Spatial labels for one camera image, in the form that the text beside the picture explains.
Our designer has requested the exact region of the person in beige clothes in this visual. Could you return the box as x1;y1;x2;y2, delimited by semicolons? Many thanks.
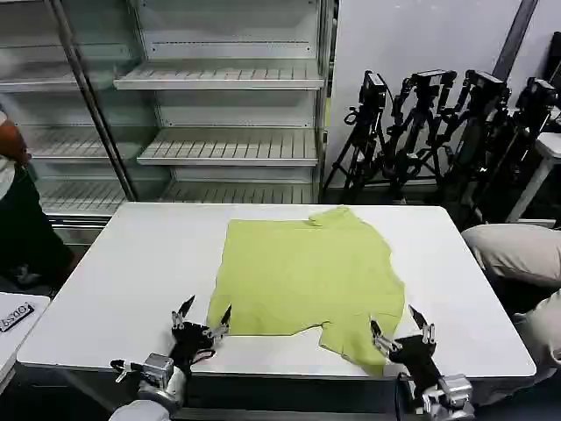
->
461;222;561;387

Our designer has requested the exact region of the yellow-green shirt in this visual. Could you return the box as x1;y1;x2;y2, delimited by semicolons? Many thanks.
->
206;206;407;367

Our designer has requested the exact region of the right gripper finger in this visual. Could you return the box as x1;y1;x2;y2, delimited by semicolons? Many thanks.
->
408;303;437;346
369;318;403;353

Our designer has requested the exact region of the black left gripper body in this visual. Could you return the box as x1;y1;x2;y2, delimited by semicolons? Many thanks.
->
168;321;213;379

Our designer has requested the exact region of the glass door with metal frame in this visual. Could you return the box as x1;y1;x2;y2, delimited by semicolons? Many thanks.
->
0;0;138;220

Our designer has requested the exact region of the empty white display shelf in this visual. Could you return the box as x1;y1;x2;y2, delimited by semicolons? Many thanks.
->
112;0;335;206

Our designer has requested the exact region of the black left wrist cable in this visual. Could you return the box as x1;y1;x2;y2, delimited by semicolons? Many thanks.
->
109;348;218;383

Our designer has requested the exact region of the white desk with label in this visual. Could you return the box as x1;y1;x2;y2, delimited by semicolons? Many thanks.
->
0;290;53;391

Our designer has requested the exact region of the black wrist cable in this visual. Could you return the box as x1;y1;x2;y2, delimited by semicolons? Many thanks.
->
109;348;218;383
393;371;416;416

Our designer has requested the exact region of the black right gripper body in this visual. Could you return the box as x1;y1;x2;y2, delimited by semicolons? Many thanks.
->
387;334;444;389

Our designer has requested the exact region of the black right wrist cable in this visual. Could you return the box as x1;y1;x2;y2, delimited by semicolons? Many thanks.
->
393;371;416;416

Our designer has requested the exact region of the person in dark clothes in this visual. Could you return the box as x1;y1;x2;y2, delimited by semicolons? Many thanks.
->
0;98;76;289

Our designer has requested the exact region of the small white side table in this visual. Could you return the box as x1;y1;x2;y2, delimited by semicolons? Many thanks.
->
506;130;561;223

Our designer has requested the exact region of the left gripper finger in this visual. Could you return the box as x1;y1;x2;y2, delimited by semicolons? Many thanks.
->
170;294;196;331
202;303;233;344

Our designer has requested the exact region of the black printed label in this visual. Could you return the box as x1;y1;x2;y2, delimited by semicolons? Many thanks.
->
0;301;36;333

